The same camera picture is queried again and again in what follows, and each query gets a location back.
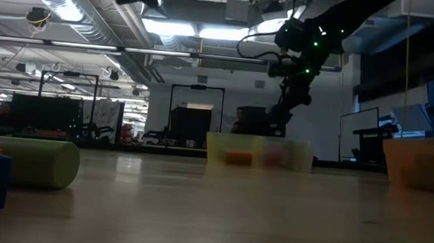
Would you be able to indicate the grey ceiling box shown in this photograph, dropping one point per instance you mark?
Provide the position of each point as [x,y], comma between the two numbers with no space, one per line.
[237,10]

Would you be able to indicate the ceiling light panel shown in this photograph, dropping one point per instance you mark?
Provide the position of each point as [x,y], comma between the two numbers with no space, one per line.
[223,33]
[168,27]

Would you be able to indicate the light green cylinder block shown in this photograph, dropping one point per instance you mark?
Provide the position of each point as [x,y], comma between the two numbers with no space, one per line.
[36,162]

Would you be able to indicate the black cart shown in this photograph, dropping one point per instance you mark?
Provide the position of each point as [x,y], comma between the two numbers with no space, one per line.
[377,145]

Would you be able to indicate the orange translucent bin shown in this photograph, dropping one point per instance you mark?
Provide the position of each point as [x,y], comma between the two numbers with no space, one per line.
[419,163]

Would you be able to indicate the clear plastic bin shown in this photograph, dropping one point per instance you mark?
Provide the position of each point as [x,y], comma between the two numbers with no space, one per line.
[301,155]

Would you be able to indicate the light green arch block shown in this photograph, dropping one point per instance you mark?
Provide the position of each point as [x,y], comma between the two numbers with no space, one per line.
[298,155]

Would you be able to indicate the black wall screen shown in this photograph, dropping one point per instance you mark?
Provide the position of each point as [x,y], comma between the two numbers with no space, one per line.
[258,120]

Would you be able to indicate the whiteboard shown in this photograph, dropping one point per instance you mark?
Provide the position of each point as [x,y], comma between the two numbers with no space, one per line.
[357,134]

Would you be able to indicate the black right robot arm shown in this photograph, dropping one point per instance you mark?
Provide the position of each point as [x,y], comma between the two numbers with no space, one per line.
[349,17]

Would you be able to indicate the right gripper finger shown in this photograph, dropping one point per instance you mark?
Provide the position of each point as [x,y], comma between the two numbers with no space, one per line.
[280,117]

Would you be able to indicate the black ceiling camera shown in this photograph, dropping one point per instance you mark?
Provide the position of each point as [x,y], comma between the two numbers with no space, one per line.
[38,15]

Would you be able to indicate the white tilted monitor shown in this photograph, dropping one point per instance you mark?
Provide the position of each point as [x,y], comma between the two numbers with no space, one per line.
[410,117]

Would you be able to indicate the black gantry frame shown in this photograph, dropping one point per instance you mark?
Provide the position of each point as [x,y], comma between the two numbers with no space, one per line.
[70,73]
[197,87]

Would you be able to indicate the person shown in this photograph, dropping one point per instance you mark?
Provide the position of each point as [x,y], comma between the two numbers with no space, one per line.
[239,120]

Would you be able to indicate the black aluminium table frame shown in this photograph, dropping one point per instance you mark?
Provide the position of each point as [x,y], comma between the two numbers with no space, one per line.
[348,165]

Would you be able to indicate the white printed sheet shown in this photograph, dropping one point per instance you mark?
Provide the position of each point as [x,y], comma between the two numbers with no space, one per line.
[107,115]

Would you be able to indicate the wall vent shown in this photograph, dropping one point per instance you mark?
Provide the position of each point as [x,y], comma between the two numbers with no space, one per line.
[202,79]
[260,84]

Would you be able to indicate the large black panel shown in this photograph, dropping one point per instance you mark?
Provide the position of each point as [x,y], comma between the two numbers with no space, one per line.
[44,114]

